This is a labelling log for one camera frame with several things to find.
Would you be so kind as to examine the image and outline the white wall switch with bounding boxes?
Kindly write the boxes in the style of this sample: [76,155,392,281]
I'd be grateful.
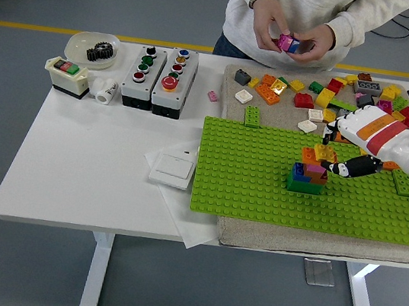
[146,150,197,192]

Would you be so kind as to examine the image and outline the magenta square toy brick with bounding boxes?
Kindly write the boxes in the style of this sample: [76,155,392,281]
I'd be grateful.
[276,33,295,53]

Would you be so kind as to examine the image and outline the yellow large toy brick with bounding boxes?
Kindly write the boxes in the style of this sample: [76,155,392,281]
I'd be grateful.
[379,83,402,103]

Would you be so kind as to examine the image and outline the yellow printed toy brick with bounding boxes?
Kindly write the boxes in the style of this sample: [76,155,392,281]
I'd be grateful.
[268,77,289,97]

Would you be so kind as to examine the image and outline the black metal gears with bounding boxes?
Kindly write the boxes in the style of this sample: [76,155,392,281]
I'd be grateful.
[84,40,116,67]

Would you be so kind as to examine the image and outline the dark grey toy brick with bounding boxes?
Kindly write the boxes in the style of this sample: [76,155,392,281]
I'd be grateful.
[232,68,253,87]

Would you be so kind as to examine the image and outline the yellow floor tape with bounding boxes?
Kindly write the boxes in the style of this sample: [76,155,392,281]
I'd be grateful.
[0,10,409,88]

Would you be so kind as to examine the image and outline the white pipe tee fitting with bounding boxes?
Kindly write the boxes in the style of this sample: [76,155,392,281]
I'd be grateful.
[88,74,121,107]

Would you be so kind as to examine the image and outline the person's left hand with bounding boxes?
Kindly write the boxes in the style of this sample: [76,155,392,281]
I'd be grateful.
[287,18,340,69]

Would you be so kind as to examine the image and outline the green six-stud toy brick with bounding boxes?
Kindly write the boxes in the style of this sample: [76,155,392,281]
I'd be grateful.
[241,104,264,129]

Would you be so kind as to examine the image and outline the orange square toy brick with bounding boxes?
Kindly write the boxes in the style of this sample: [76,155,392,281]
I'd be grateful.
[259,72,279,89]

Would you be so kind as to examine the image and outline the person's right hand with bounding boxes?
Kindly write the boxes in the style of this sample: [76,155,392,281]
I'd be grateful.
[246,0,296,56]

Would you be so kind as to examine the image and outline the grey button box emergency stop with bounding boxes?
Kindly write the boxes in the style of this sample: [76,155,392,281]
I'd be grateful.
[148,44,201,123]

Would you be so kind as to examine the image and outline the person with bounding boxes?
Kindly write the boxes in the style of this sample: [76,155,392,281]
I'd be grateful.
[211,0,409,89]

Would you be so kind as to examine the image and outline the red square toy brick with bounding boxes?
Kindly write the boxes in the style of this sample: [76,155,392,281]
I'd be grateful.
[292,91,317,111]
[327,76,347,96]

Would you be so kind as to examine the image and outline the green large toy brick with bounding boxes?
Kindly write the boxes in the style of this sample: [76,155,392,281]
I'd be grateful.
[284,171,327,197]

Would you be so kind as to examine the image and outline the dark grey slope brick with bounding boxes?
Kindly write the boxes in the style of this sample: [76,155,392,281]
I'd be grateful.
[356,91,376,110]

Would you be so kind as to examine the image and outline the pink flat toy brick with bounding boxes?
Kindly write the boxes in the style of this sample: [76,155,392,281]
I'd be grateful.
[304,163,329,175]

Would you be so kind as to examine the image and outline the grey floor plate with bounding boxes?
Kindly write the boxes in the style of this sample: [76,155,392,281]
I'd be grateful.
[299,256,338,289]

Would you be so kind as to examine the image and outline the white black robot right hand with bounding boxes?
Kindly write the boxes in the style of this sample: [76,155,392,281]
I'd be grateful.
[315,99,409,188]

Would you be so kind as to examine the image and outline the white square toy brick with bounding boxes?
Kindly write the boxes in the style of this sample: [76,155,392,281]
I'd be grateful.
[296,118,318,135]
[305,107,326,124]
[233,87,255,106]

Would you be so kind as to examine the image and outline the white plastic bowl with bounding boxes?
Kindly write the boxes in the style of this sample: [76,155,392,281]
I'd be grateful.
[62,27,123,74]

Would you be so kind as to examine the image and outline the grey-brown mat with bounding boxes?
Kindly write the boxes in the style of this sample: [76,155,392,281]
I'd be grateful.
[197,58,409,273]

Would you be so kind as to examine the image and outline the green square toy brick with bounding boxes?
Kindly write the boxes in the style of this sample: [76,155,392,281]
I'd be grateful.
[390,94,409,114]

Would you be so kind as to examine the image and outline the blue square toy brick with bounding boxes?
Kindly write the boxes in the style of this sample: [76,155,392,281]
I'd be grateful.
[286,38,302,56]

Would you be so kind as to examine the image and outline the grey button box black knob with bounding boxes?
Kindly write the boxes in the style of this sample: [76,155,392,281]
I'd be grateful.
[117,42,170,113]

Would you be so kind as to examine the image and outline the yellow tall toy brick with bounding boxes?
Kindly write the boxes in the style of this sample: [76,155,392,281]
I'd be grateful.
[313,87,336,110]

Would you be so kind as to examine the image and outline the white paper sheet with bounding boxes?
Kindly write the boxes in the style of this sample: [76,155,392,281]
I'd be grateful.
[131,132,234,255]

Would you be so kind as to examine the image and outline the green flat plate brick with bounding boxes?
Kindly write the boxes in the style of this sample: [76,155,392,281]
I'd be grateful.
[328,97,359,113]

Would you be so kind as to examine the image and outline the cream switch box red green buttons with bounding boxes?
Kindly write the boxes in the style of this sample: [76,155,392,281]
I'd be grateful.
[40,54,95,102]

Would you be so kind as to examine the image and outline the green studded baseplate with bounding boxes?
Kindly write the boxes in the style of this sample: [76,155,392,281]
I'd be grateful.
[188,113,409,246]

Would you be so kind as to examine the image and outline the grey long toy brick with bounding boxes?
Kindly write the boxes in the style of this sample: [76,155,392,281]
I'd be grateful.
[353,78,384,98]

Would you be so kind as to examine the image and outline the magenta large toy brick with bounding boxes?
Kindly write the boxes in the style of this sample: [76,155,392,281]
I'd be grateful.
[374,98,395,113]

